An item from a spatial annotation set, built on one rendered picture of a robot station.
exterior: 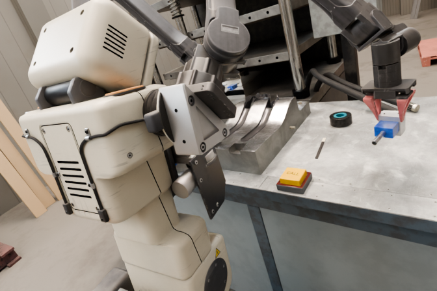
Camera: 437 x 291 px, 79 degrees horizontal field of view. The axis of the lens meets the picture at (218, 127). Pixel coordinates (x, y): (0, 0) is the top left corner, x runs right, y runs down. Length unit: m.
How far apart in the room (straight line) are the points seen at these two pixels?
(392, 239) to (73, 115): 0.79
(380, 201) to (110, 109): 0.63
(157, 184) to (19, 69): 3.71
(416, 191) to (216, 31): 0.60
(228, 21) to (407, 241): 0.69
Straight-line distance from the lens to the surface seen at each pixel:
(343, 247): 0.95
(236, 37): 0.48
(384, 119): 0.81
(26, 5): 4.33
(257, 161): 0.88
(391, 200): 0.77
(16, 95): 4.11
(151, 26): 0.95
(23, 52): 4.25
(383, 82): 0.75
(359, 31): 0.74
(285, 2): 1.48
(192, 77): 0.43
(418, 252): 0.89
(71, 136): 0.50
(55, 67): 0.54
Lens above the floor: 1.29
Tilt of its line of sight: 21 degrees down
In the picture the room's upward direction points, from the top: 17 degrees counter-clockwise
